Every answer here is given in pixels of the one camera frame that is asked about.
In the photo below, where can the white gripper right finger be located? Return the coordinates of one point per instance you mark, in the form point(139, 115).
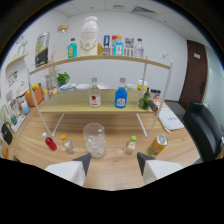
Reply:
point(156, 168)

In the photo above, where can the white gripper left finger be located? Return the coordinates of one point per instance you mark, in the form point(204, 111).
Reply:
point(71, 170)

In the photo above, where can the yellow orange drink can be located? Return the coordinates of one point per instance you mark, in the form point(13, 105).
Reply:
point(156, 146)

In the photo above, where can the clear bottle with orange cap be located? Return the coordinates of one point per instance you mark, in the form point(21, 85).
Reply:
point(69, 146)

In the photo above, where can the small red liquid bottle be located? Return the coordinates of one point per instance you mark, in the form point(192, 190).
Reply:
point(51, 144)

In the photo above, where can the clear bottle with green cap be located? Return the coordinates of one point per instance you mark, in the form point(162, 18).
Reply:
point(130, 146)

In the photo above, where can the small green cup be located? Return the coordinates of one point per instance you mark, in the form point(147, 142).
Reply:
point(14, 120)

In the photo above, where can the yellow cup with red lid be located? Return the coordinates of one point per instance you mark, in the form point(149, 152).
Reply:
point(142, 85)

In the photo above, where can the white booklet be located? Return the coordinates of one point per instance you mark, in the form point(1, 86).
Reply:
point(170, 120)

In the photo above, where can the black sofa chair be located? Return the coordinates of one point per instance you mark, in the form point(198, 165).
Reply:
point(201, 130)

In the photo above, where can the dark brown cylinder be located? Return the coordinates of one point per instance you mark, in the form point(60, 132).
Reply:
point(153, 106)

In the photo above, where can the orange patterned magazine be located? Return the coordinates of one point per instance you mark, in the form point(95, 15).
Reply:
point(161, 104)

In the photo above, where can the glass jar with limes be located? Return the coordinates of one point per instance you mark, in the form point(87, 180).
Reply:
point(144, 101)

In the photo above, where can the white kitchen scale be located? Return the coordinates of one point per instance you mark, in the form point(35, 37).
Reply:
point(19, 124)

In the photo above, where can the two-tier wooden shelf rack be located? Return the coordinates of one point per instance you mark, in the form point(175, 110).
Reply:
point(76, 100)

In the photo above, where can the black kettle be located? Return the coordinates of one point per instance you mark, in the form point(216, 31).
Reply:
point(6, 134)

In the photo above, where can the clear bottle with red label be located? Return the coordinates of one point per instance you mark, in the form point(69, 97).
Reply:
point(95, 98)

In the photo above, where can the blue liquid bottle white label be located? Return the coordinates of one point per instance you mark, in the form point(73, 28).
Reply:
point(120, 98)

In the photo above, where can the orange storage basket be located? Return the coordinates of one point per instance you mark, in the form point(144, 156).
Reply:
point(34, 97)

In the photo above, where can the blue rimmed noodle bowl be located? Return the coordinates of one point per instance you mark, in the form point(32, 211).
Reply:
point(67, 87)

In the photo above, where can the white paper bowl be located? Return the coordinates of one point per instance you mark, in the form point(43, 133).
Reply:
point(82, 86)

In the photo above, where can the red patterned bowl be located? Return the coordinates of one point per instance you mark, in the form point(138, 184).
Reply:
point(104, 86)

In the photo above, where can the green potted plant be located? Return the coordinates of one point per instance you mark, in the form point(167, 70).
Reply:
point(62, 78)

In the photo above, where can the small pink bottle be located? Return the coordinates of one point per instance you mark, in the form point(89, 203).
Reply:
point(52, 58)

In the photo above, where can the white sheet with black bars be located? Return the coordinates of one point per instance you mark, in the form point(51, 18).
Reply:
point(129, 52)

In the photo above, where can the clear bottle with blue cap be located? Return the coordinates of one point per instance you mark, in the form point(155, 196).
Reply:
point(139, 50)

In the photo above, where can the white door sign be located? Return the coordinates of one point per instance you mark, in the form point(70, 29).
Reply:
point(197, 55)

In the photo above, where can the small teal bottle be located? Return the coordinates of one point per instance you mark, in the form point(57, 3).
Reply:
point(72, 50)

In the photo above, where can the black and yellow tall can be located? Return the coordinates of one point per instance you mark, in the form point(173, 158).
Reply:
point(41, 53)

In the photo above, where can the glass jar with wooden lid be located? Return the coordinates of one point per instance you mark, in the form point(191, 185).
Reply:
point(60, 50)

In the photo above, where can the black and white printed sheet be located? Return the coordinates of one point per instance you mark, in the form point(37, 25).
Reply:
point(107, 51)

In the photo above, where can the large white milk bottle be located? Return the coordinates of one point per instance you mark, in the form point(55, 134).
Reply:
point(89, 40)

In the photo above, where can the large ceiling vent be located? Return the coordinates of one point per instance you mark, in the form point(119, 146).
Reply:
point(143, 9)

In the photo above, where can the small ceiling vent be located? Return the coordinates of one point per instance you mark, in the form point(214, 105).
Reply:
point(118, 6)

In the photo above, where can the photo collage on wall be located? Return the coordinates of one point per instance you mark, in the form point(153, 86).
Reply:
point(12, 78)

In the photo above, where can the wooden wall shelf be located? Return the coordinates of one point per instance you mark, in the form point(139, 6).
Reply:
point(16, 61)

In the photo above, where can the multicoloured wall poster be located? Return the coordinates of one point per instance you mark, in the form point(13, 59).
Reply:
point(129, 42)

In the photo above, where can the blue wall poster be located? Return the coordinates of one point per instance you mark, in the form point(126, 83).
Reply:
point(106, 40)

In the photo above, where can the red wall poster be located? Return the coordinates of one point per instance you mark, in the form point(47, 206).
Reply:
point(113, 39)

